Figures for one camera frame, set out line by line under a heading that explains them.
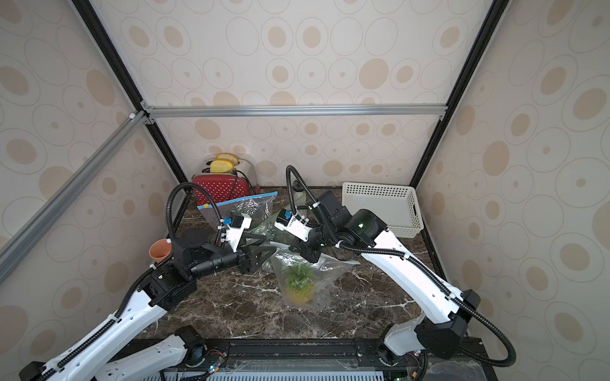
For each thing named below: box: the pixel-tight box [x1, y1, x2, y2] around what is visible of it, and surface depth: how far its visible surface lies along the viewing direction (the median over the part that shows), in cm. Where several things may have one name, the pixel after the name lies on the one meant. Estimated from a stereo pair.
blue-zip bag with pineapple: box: [196, 191, 279, 235], surface depth 80 cm
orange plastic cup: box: [148, 238, 173, 263], surface depth 91 cm
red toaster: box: [192, 173, 251, 207], surface depth 103 cm
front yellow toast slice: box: [209, 159, 234, 174], surface depth 105 cm
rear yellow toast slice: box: [216, 152, 240, 166], surface depth 108 cm
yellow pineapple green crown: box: [283, 263, 318, 305], surface depth 73 cm
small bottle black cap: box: [290, 179, 305, 193], surface depth 109 cm
